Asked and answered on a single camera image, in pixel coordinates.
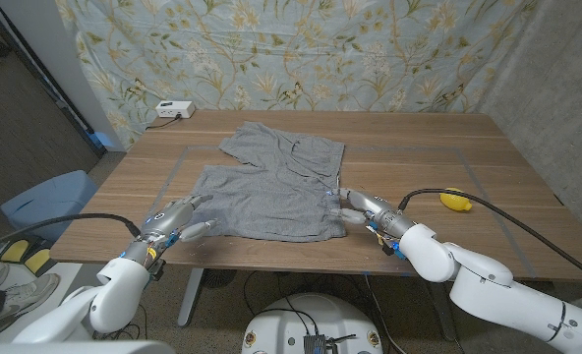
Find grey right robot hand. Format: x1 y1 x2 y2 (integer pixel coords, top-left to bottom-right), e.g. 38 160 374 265
327 187 417 242

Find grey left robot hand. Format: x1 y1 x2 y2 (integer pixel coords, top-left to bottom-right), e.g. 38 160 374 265
121 194 219 269

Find grey shorts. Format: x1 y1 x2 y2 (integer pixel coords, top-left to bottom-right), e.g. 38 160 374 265
188 121 347 243

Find yellow lemon-shaped stress ball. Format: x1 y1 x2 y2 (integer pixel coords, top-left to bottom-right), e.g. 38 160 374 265
438 187 473 212

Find white table leg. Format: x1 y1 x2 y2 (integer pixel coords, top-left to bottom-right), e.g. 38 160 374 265
177 267 206 328

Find white power strip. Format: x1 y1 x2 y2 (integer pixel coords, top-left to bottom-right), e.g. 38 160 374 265
154 99 197 119

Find white robot torso base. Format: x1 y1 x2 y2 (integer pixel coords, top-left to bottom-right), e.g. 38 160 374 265
241 293 384 354

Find blue plastic bin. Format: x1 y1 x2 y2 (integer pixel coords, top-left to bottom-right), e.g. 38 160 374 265
0 169 99 242

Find grey table leg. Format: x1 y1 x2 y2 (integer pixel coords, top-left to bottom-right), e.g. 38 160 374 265
428 279 459 341

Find yellow and black foot pedal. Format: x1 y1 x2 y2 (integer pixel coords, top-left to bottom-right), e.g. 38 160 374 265
0 239 29 264
24 248 51 275

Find small grey box on torso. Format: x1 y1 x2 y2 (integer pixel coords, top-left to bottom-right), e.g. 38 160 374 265
303 333 329 354

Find floral printed backdrop cloth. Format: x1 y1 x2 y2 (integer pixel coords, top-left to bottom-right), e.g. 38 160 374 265
54 0 538 148

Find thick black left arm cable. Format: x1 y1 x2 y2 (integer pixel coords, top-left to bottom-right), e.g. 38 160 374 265
0 212 143 255

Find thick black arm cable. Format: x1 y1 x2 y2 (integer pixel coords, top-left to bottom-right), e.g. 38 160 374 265
397 188 582 287
0 212 143 255

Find black power strip cable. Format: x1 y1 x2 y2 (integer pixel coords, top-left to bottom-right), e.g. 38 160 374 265
145 114 183 131

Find black cable on torso base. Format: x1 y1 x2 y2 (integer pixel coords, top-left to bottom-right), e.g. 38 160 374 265
243 269 321 336

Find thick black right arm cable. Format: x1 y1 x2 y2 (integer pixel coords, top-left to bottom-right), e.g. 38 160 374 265
397 188 582 287

